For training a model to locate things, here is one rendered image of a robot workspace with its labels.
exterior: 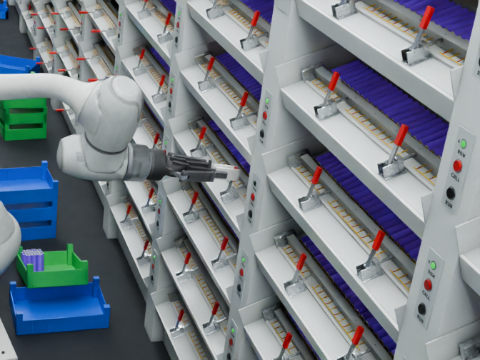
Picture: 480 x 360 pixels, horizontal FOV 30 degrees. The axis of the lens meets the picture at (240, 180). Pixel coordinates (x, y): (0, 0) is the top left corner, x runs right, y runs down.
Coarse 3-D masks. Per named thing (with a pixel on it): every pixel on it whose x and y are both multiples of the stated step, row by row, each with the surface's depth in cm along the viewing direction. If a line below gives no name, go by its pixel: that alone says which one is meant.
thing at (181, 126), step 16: (192, 112) 261; (176, 128) 261; (192, 128) 261; (176, 144) 262; (192, 144) 254; (208, 144) 252; (208, 160) 244; (208, 192) 237; (240, 192) 226; (224, 208) 222; (240, 208) 220; (240, 224) 210
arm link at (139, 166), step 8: (128, 144) 209; (136, 144) 210; (136, 152) 208; (144, 152) 209; (136, 160) 207; (144, 160) 208; (128, 168) 207; (136, 168) 208; (144, 168) 209; (128, 176) 208; (136, 176) 209; (144, 176) 210
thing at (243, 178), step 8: (200, 120) 260; (200, 128) 259; (208, 128) 255; (208, 136) 251; (216, 144) 245; (224, 152) 241; (216, 160) 241; (224, 160) 240; (232, 160) 236; (240, 168) 232; (240, 176) 228; (248, 176) 227
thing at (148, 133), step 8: (144, 104) 326; (144, 112) 317; (152, 112) 317; (144, 120) 317; (152, 120) 310; (144, 128) 310; (152, 128) 310; (160, 128) 304; (136, 136) 308; (144, 136) 306; (152, 136) 303; (160, 136) 298; (144, 144) 301; (152, 144) 300; (160, 144) 296
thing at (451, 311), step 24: (456, 96) 127; (456, 120) 128; (432, 216) 134; (456, 216) 128; (432, 240) 134; (456, 264) 129; (456, 288) 131; (408, 312) 141; (432, 312) 135; (456, 312) 133; (408, 336) 141; (432, 336) 135
